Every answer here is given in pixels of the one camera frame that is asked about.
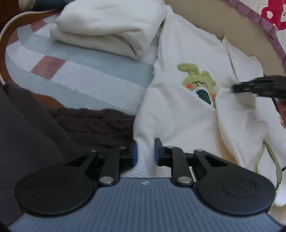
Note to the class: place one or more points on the checkered blue pink bedsheet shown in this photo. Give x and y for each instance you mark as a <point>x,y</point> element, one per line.
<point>77,77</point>

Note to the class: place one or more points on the folded cream white garment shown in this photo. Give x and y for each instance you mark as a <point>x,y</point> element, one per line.
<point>125,28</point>

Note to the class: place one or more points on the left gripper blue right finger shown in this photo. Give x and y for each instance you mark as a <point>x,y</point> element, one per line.
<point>174,158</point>

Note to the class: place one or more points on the dark brown knitted clothing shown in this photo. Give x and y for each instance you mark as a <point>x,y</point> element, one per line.
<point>34,136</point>

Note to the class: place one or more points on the person's right hand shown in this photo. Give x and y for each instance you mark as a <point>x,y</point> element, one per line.
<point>281,108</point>

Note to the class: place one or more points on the white cartoon embroidered garment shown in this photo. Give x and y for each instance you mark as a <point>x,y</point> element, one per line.
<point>190,104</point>

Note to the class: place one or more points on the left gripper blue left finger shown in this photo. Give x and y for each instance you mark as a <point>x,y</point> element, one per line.
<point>115,161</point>

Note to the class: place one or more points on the white red print quilt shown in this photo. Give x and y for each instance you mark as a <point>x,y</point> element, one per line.
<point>268,14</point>

